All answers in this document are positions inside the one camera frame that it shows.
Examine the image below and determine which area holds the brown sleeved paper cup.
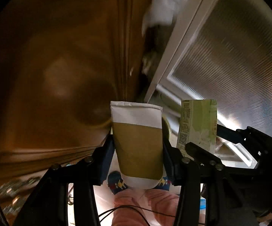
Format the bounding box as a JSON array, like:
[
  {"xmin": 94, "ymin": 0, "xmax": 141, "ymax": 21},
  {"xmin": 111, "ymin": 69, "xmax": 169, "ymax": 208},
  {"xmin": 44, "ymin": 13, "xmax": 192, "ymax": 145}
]
[{"xmin": 110, "ymin": 101, "xmax": 164, "ymax": 189}]

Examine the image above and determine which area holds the right blue slipper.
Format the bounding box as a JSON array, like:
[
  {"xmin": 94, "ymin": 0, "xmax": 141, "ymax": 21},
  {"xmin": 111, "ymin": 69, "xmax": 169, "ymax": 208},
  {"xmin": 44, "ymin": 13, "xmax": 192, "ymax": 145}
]
[{"xmin": 154, "ymin": 176, "xmax": 171, "ymax": 191}]

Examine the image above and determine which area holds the blue slipper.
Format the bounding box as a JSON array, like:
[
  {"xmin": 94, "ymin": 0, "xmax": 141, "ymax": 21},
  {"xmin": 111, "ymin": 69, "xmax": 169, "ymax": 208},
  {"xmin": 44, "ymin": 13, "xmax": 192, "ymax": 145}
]
[
  {"xmin": 154, "ymin": 176, "xmax": 171, "ymax": 191},
  {"xmin": 107, "ymin": 171, "xmax": 128, "ymax": 195}
]

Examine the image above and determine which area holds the left blue slipper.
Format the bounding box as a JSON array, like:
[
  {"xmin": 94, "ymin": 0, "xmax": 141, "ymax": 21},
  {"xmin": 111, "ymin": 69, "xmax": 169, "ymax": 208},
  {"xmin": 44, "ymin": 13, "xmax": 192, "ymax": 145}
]
[{"xmin": 107, "ymin": 171, "xmax": 128, "ymax": 195}]

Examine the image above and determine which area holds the crumpled clear plastic bag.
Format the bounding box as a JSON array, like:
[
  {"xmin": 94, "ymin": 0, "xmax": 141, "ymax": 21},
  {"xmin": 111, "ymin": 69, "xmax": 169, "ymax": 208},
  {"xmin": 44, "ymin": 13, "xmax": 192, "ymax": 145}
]
[{"xmin": 142, "ymin": 0, "xmax": 187, "ymax": 35}]

